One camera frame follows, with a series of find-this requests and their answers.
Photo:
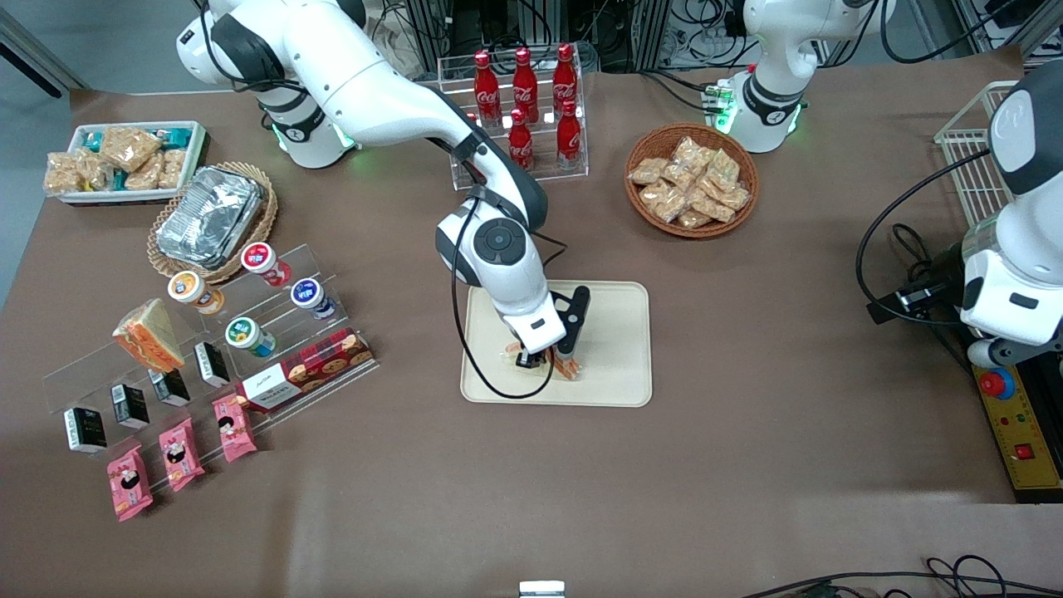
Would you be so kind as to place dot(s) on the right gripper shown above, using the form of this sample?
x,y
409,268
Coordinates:
x,y
529,360

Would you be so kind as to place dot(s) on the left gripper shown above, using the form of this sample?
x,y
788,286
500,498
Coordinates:
x,y
945,273

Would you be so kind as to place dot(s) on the triangle sandwich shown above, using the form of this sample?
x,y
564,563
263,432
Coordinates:
x,y
154,336
567,368

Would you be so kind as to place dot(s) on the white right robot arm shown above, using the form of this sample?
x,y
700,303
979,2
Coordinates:
x,y
374,91

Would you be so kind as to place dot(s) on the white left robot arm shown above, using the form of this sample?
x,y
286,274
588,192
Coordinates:
x,y
776,50

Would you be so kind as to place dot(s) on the beige plastic tray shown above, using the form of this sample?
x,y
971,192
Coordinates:
x,y
614,349

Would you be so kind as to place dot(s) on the yellow emergency stop box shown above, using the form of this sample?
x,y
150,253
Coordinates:
x,y
1017,432

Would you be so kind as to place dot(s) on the round wicker basket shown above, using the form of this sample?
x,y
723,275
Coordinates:
x,y
644,212

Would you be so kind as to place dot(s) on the clear acrylic bottle rack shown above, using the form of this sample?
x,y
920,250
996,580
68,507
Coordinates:
x,y
548,174

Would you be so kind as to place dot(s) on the clear bagged snack packet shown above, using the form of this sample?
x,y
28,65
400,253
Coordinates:
x,y
646,171
656,193
712,203
735,198
677,174
724,166
694,219
689,152
671,208

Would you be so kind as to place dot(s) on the red cola bottle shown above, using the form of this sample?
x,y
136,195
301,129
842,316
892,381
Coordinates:
x,y
569,137
521,148
565,79
525,83
487,83

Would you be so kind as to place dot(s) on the brown paper table cover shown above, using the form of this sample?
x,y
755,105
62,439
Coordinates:
x,y
747,457

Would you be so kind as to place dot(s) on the red cookie box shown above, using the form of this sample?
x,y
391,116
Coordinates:
x,y
307,370

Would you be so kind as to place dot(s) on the blue lid yogurt cup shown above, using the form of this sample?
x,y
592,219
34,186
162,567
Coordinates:
x,y
309,295

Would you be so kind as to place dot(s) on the clear acrylic tiered stand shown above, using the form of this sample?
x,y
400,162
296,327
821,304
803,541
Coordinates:
x,y
274,309

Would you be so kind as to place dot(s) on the red lid yogurt cup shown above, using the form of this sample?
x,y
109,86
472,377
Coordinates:
x,y
262,259

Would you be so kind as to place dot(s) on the green lid yogurt cup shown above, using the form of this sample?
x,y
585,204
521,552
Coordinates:
x,y
245,334

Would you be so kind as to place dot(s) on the pink snack packet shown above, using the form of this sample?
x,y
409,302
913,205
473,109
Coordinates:
x,y
129,483
234,428
181,454

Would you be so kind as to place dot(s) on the white base interface box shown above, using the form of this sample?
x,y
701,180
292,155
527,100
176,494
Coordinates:
x,y
718,100

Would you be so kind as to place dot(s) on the oval wicker basket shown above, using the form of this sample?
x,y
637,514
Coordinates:
x,y
224,274

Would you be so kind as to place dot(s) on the small black carton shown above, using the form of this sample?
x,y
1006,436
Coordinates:
x,y
212,364
170,387
85,429
130,406

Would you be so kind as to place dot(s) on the crumpled beige paper bag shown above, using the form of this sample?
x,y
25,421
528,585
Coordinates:
x,y
399,50

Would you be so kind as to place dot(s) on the orange lid yogurt cup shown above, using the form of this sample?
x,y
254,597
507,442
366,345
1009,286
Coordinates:
x,y
189,289

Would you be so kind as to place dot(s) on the aluminium foil container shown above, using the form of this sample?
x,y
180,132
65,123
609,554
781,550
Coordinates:
x,y
208,216

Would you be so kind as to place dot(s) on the rice cracker snack pack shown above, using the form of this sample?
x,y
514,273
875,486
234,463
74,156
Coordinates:
x,y
145,174
62,173
172,169
93,170
129,145

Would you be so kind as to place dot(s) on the teal snack packet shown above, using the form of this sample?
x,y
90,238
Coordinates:
x,y
91,139
174,135

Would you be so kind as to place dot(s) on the white plastic bin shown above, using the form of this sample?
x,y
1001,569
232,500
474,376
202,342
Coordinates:
x,y
124,198

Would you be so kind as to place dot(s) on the grey metal frame bar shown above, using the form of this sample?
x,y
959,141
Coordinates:
x,y
37,54

